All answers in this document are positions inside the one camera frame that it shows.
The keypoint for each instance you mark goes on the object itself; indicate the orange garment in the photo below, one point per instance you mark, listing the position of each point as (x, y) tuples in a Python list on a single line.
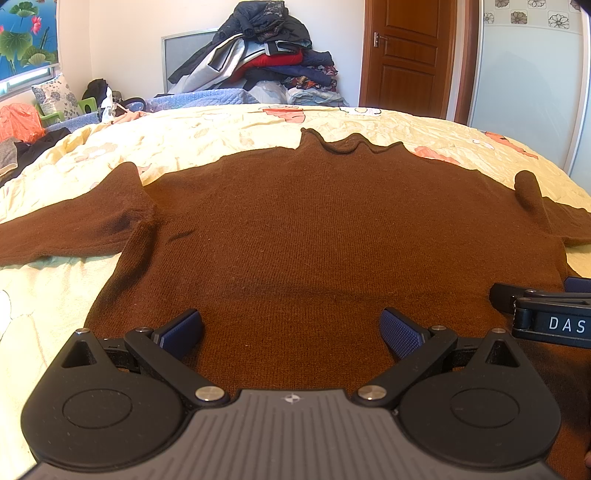
[(21, 122)]

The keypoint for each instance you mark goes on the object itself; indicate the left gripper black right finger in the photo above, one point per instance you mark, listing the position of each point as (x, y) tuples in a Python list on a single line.
[(462, 404)]

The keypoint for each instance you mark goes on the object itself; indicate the black garment by bed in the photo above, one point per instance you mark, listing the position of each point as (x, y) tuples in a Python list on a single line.
[(27, 153)]

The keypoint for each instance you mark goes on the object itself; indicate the lotus flower wall picture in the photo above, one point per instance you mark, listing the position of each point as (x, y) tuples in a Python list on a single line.
[(29, 37)]

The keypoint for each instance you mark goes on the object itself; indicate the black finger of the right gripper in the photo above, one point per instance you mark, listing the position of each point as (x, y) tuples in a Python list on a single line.
[(561, 318)]

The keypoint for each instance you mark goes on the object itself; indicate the green plastic stool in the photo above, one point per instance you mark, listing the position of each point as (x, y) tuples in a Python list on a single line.
[(53, 113)]

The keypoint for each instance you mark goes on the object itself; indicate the brown wooden door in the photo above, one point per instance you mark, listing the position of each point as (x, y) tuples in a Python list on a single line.
[(408, 51)]

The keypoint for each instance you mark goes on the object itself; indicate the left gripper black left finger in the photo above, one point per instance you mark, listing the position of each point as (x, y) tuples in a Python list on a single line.
[(109, 403)]

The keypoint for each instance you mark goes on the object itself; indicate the floral cushion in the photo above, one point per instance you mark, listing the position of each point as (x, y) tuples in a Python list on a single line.
[(55, 90)]

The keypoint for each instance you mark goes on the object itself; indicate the grey framed panel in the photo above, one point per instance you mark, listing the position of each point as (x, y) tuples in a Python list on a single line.
[(176, 49)]

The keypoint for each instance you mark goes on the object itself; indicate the pile of mixed clothes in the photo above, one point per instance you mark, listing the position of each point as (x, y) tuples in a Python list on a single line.
[(262, 47)]

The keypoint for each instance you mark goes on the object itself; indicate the frosted glass wardrobe door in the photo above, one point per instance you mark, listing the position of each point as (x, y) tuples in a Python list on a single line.
[(533, 75)]

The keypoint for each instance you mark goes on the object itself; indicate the blue quilted cover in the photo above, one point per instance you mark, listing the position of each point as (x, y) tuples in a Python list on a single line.
[(213, 97)]

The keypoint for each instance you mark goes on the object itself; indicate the brown knit sweater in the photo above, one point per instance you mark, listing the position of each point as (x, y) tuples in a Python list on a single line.
[(290, 256)]

